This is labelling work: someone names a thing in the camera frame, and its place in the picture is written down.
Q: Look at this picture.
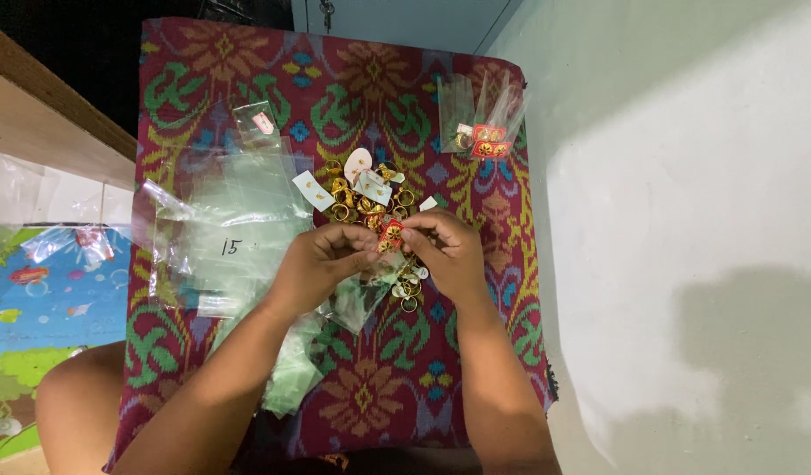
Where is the large crumpled clear plastic bag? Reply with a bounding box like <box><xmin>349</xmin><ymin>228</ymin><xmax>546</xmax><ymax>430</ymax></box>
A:
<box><xmin>0</xmin><ymin>148</ymin><xmax>137</xmax><ymax>266</ymax></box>

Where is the pile of gold rings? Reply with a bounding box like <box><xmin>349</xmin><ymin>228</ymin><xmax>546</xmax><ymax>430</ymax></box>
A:
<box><xmin>322</xmin><ymin>158</ymin><xmax>437</xmax><ymax>315</ymax></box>

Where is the white tag with gold studs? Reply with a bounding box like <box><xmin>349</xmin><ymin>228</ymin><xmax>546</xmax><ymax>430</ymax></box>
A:
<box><xmin>353</xmin><ymin>169</ymin><xmax>394</xmax><ymax>207</ymax></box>

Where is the clear packet with gold ring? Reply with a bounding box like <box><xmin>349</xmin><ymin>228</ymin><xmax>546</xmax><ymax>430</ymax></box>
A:
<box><xmin>437</xmin><ymin>73</ymin><xmax>478</xmax><ymax>154</ymax></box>

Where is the brown cardboard box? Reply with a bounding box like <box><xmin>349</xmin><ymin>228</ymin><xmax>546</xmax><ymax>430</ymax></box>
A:
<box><xmin>0</xmin><ymin>18</ymin><xmax>139</xmax><ymax>192</ymax></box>

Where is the clear packet with red card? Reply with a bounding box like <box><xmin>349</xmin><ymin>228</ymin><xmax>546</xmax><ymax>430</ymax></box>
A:
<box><xmin>470</xmin><ymin>84</ymin><xmax>527</xmax><ymax>160</ymax></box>
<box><xmin>471</xmin><ymin>69</ymin><xmax>513</xmax><ymax>143</ymax></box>

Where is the person's right hand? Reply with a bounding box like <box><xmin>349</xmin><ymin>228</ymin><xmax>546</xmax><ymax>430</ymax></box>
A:
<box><xmin>399</xmin><ymin>209</ymin><xmax>491</xmax><ymax>310</ymax></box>

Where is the clear bag with pink label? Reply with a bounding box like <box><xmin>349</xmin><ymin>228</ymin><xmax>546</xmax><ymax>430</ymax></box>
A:
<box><xmin>231</xmin><ymin>99</ymin><xmax>283</xmax><ymax>150</ymax></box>

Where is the small clear plastic bag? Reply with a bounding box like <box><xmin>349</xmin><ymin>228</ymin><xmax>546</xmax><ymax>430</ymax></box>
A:
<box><xmin>323</xmin><ymin>253</ymin><xmax>411</xmax><ymax>335</ymax></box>

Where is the long white paper tag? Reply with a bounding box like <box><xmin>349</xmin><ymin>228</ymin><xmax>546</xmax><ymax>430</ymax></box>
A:
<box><xmin>291</xmin><ymin>169</ymin><xmax>336</xmax><ymax>212</ymax></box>

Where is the red card with gold flowers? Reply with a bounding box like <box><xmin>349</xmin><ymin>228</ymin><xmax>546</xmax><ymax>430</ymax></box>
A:
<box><xmin>377</xmin><ymin>219</ymin><xmax>407</xmax><ymax>256</ymax></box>

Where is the heap of clear plastic bags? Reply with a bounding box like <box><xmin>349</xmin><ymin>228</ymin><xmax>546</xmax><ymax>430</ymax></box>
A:
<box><xmin>131</xmin><ymin>112</ymin><xmax>328</xmax><ymax>419</ymax></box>

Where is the white door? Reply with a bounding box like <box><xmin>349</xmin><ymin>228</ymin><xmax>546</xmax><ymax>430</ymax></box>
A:
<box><xmin>291</xmin><ymin>0</ymin><xmax>513</xmax><ymax>56</ymax></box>

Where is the colourful cartoon play mat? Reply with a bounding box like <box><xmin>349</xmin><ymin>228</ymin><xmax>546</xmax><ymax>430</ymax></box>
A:
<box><xmin>0</xmin><ymin>224</ymin><xmax>133</xmax><ymax>464</ymax></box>

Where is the person's leg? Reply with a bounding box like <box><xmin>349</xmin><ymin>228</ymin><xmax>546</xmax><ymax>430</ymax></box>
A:
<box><xmin>35</xmin><ymin>340</ymin><xmax>127</xmax><ymax>475</ymax></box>

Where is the person's left hand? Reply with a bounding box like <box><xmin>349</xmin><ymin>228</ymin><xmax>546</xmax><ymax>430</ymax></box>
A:
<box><xmin>265</xmin><ymin>222</ymin><xmax>384</xmax><ymax>319</ymax></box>

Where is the red patterned woven cloth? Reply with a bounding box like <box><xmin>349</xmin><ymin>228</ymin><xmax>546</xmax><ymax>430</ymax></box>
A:
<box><xmin>103</xmin><ymin>16</ymin><xmax>559</xmax><ymax>473</ymax></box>

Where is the oval white paper tag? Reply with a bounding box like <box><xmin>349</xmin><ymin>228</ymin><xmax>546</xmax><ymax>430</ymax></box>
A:
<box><xmin>344</xmin><ymin>147</ymin><xmax>374</xmax><ymax>185</ymax></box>

